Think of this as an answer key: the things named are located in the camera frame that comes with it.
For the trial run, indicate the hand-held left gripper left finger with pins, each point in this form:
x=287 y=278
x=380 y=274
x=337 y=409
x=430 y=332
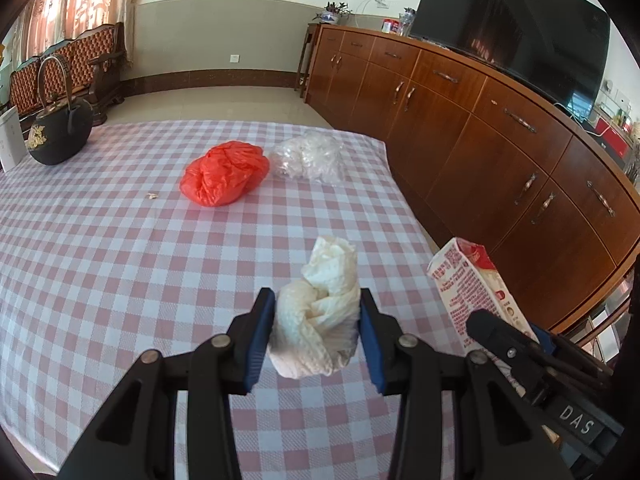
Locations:
x=260 y=345

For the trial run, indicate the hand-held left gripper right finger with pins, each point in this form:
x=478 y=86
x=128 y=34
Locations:
x=372 y=350

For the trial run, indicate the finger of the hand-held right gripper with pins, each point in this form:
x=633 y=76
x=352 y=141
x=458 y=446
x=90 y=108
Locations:
x=505 y=340
x=542 y=336

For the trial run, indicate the white plastic bag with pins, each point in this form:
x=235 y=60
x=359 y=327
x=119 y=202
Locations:
x=320 y=310

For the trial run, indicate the red and white carton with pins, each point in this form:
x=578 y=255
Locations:
x=470 y=280

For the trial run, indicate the pink checkered tablecloth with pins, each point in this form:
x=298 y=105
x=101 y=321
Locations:
x=125 y=260

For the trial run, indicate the red plastic bag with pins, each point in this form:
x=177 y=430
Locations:
x=225 y=172

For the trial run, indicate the clear plastic bag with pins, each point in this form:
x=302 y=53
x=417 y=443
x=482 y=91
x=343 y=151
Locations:
x=310 y=157

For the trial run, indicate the red box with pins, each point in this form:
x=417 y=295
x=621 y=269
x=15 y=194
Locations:
x=612 y=135

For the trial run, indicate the long wooden cabinet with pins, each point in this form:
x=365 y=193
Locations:
x=450 y=125

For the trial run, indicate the small wooden side table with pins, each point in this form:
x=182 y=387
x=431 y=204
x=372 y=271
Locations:
x=302 y=60

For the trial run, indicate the black iron teapot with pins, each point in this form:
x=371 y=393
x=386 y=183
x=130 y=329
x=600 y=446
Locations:
x=60 y=135

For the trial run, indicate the black television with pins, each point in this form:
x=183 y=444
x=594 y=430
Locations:
x=500 y=20

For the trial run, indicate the white box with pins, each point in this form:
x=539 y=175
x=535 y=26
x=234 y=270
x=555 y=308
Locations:
x=10 y=140

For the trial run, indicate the clear glass jar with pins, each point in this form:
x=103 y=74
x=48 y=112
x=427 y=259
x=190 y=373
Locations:
x=408 y=20

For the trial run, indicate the potted plant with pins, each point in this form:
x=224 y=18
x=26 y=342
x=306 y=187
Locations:
x=330 y=16

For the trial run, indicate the wooden sofa with orange cushions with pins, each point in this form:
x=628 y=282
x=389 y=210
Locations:
x=85 y=55

